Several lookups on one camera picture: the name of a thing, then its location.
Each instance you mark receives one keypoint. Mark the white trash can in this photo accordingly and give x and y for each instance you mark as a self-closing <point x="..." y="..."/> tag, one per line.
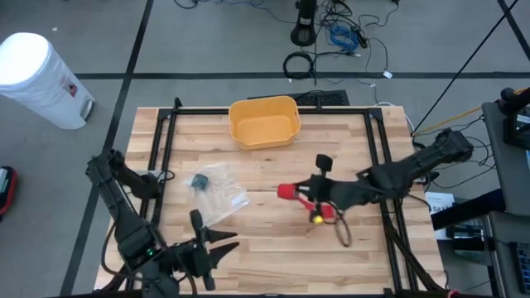
<point x="37" y="78"/>

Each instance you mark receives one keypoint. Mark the black mesh floor panel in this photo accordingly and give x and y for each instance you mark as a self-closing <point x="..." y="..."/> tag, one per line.
<point x="323" y="98"/>

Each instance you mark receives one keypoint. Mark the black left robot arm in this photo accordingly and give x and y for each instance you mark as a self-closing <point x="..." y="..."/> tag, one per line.
<point x="132" y="236"/>

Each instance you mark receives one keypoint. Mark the black floor stand base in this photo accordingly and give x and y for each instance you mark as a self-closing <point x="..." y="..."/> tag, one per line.
<point x="304" y="29"/>

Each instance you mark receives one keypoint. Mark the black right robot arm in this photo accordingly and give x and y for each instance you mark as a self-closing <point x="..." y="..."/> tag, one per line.
<point x="414" y="165"/>

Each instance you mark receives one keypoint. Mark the red elastic bandage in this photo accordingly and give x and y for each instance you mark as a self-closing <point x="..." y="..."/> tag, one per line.
<point x="285" y="191"/>

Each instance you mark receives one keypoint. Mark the yellow plastic bin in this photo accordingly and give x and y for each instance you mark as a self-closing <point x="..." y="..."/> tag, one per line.
<point x="265" y="124"/>

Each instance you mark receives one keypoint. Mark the red clamp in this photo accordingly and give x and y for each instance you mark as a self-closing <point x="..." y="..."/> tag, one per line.
<point x="453" y="294"/>

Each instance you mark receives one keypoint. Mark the clear plastic zip bag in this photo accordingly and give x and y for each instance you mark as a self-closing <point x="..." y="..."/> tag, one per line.
<point x="223" y="198"/>

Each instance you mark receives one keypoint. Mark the black keyboard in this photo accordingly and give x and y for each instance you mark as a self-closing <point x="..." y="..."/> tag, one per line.
<point x="521" y="269"/>

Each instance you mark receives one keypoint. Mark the black desk equipment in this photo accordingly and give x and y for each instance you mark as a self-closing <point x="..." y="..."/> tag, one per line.
<point x="513" y="120"/>

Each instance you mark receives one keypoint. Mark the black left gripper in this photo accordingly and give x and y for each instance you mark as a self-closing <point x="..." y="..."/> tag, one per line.
<point x="186" y="256"/>

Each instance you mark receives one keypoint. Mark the white printed box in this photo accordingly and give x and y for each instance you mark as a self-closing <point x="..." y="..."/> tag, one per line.
<point x="439" y="205"/>

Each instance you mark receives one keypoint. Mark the green elastic bandage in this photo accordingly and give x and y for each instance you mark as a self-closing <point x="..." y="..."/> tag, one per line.
<point x="199" y="182"/>

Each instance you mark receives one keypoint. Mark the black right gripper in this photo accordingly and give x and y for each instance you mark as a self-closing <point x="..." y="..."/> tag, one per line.
<point x="329" y="192"/>

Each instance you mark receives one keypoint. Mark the grey desk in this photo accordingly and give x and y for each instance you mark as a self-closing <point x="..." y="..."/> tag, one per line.
<point x="507" y="165"/>

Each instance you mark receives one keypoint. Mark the black power strip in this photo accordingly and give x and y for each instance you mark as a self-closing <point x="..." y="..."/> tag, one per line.
<point x="359" y="37"/>

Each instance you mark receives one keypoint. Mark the red black floor device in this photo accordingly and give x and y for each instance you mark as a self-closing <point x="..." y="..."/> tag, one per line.
<point x="8" y="190"/>

